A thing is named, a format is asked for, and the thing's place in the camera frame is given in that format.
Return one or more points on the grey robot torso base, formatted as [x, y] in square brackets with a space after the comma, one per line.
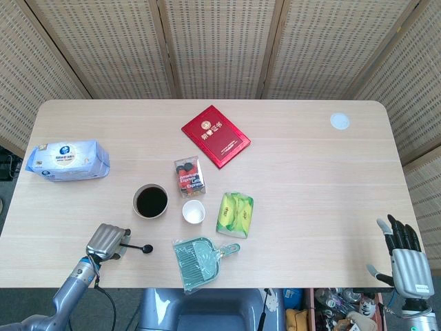
[210, 310]

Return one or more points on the woven bamboo folding screen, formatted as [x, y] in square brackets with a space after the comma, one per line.
[220, 45]

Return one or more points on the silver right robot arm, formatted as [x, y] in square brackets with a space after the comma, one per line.
[418, 315]

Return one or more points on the white round table cap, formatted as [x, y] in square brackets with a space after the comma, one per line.
[339, 121]

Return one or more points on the black plastic spoon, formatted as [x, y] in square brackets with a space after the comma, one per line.
[148, 248]

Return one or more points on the green dustpan brush set wrapped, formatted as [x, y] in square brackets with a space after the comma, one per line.
[196, 265]

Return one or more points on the blue tissue pack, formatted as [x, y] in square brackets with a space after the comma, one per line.
[69, 160]

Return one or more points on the blue container under table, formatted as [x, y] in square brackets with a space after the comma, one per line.
[293, 298]

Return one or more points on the white bowl with dark liquid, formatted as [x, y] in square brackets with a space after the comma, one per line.
[151, 201]

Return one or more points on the white paper cup blue flower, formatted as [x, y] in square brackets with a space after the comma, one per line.
[193, 211]

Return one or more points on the yellow cloth under table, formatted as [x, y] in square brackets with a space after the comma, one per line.
[297, 320]

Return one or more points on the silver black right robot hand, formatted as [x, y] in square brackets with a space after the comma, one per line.
[411, 269]

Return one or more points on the clear coffee capsule box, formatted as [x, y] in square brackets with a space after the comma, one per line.
[190, 179]

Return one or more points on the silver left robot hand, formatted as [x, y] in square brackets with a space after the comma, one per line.
[105, 241]

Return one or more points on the green yellow snack bag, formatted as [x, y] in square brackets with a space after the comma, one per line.
[235, 215]

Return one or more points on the red certificate book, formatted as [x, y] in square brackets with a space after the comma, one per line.
[215, 136]

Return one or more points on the red crate with clutter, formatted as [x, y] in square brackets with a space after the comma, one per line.
[344, 310]

